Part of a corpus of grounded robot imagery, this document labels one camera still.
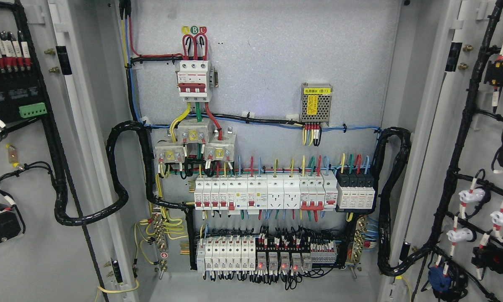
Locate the black digital power meter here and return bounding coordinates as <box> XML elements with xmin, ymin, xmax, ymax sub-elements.
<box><xmin>0</xmin><ymin>66</ymin><xmax>50</xmax><ymax>123</ymax></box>

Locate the red main circuit breaker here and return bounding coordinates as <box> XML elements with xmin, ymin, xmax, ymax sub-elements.
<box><xmin>176</xmin><ymin>60</ymin><xmax>215</xmax><ymax>102</ymax></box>

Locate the grey cabinet door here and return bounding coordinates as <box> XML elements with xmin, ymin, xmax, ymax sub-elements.
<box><xmin>0</xmin><ymin>0</ymin><xmax>139</xmax><ymax>302</ymax></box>
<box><xmin>378</xmin><ymin>0</ymin><xmax>503</xmax><ymax>302</ymax></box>

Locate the black surge protector block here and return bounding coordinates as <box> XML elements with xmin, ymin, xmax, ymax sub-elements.
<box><xmin>336</xmin><ymin>170</ymin><xmax>376</xmax><ymax>213</ymax></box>

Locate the black cable conduit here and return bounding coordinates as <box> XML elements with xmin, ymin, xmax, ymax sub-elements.
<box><xmin>46</xmin><ymin>120</ymin><xmax>195</xmax><ymax>227</ymax></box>
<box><xmin>369</xmin><ymin>127</ymin><xmax>413</xmax><ymax>277</ymax></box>

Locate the grey current transformers cluster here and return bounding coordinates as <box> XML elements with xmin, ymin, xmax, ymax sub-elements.
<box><xmin>155</xmin><ymin>118</ymin><xmax>236</xmax><ymax>164</ymax></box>

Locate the white socket breaker row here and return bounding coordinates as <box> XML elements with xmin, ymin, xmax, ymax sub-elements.
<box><xmin>194</xmin><ymin>173</ymin><xmax>338</xmax><ymax>214</ymax></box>

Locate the left black cable conduit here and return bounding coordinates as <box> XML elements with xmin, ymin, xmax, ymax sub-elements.
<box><xmin>46</xmin><ymin>120</ymin><xmax>195</xmax><ymax>227</ymax></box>

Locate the lower relay terminal row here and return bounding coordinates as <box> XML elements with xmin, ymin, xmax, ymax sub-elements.
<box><xmin>195</xmin><ymin>226</ymin><xmax>343</xmax><ymax>290</ymax></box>

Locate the right black cable conduit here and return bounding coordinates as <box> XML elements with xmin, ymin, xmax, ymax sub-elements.
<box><xmin>369</xmin><ymin>127</ymin><xmax>413</xmax><ymax>277</ymax></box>

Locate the metal mesh power supply module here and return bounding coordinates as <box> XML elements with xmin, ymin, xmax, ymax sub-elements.
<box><xmin>300</xmin><ymin>83</ymin><xmax>333</xmax><ymax>123</ymax></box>

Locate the yellow terminal post block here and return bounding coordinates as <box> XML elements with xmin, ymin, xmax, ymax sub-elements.
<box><xmin>5</xmin><ymin>144</ymin><xmax>25</xmax><ymax>171</ymax></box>

